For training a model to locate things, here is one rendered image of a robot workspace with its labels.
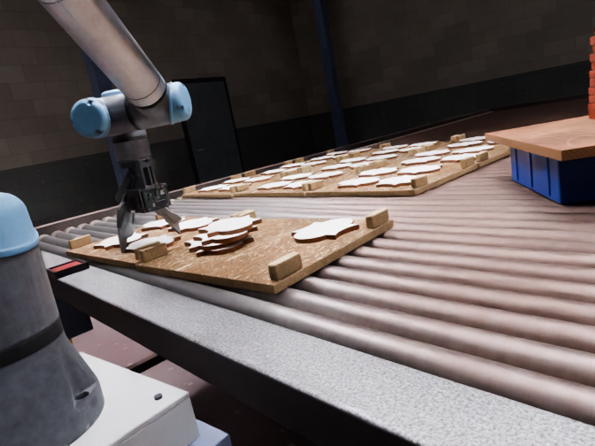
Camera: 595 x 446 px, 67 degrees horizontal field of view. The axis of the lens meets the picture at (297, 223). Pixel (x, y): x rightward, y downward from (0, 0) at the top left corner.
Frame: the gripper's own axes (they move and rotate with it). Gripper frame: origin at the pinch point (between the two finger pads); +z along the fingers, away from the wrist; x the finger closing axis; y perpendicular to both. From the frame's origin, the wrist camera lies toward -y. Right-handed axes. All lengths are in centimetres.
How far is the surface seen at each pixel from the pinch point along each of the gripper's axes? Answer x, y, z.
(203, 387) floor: 49, -82, 97
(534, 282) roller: 5, 83, 0
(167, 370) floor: 49, -115, 98
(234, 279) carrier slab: -9.2, 43.0, -0.3
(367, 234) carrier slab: 16, 51, 0
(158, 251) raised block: -5.2, 12.8, -0.8
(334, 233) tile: 12.6, 46.6, -1.5
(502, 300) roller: 0, 81, 1
